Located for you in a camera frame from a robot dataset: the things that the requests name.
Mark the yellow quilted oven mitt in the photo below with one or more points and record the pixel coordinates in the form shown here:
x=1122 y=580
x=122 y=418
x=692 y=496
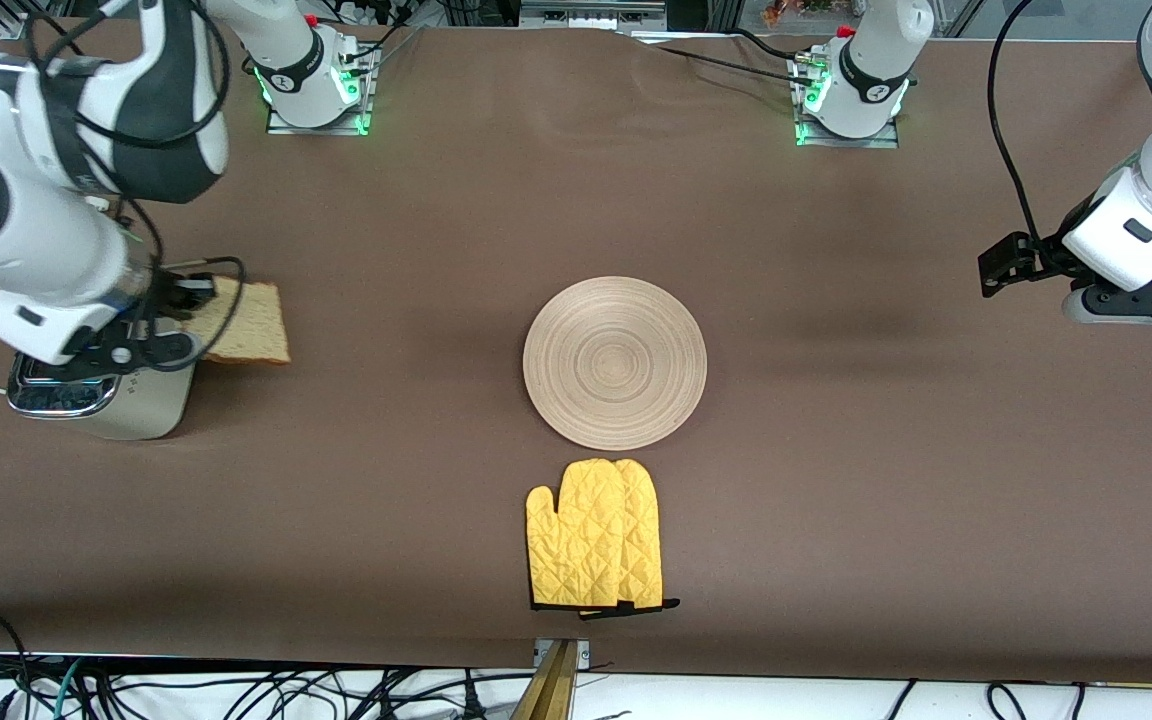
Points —
x=644 y=540
x=576 y=540

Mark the round wooden plate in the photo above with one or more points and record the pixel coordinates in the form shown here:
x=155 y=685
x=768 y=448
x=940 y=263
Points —
x=616 y=365

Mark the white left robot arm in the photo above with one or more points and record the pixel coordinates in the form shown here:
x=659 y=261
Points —
x=876 y=60

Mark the brown bread slice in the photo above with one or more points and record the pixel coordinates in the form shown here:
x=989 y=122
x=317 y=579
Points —
x=251 y=330

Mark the grey equipment box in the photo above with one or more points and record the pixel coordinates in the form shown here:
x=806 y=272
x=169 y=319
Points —
x=591 y=15

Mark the silver corner bracket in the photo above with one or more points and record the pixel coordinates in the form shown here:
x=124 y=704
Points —
x=14 y=27

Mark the power strip with plugs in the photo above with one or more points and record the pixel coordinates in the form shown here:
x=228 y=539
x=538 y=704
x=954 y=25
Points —
x=371 y=10

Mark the beige chrome two-slot toaster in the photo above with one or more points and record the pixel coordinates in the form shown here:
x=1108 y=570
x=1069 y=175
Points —
x=161 y=400

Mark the silver table bracket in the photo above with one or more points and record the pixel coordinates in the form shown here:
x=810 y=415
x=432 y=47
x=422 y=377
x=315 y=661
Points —
x=584 y=652

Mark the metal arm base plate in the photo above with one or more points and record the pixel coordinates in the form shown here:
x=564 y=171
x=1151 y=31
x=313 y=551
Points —
x=286 y=127
x=846 y=142

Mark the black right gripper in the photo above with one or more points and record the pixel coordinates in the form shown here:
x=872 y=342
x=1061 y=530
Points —
x=168 y=296

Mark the gold aluminium profile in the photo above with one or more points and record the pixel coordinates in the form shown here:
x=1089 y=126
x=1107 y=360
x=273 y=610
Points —
x=548 y=690

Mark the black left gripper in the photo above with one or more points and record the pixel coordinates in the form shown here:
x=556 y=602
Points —
x=1044 y=257

